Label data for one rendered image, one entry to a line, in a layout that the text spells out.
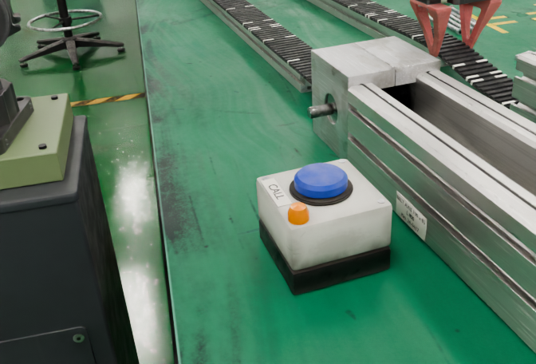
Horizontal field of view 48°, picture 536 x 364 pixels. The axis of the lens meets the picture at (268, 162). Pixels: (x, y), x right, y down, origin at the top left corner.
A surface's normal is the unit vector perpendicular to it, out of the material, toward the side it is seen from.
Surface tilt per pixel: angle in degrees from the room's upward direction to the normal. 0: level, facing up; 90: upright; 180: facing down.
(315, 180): 3
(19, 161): 90
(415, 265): 0
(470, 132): 90
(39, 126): 0
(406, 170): 90
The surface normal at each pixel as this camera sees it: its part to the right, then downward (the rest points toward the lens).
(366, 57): -0.06, -0.87
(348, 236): 0.33, 0.44
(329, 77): -0.94, 0.20
